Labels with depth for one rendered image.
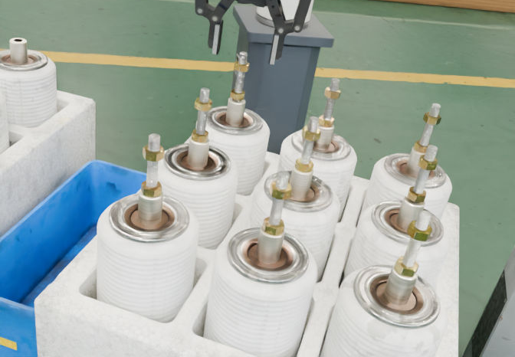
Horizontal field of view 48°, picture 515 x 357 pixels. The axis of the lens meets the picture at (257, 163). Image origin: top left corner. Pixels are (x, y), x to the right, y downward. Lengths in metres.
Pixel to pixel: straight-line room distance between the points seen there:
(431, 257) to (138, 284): 0.28
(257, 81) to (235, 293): 0.54
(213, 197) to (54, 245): 0.31
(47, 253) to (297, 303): 0.43
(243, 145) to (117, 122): 0.58
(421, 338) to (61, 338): 0.33
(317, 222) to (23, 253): 0.39
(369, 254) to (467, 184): 0.71
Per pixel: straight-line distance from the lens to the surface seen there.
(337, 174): 0.71
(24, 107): 0.87
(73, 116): 0.89
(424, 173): 0.59
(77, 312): 0.57
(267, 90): 0.99
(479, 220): 1.19
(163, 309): 0.58
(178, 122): 1.28
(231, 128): 0.73
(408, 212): 0.61
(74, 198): 0.88
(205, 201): 0.63
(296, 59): 0.98
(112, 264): 0.55
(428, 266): 0.61
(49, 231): 0.84
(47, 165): 0.86
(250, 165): 0.74
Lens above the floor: 0.59
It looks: 30 degrees down
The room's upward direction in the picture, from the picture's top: 10 degrees clockwise
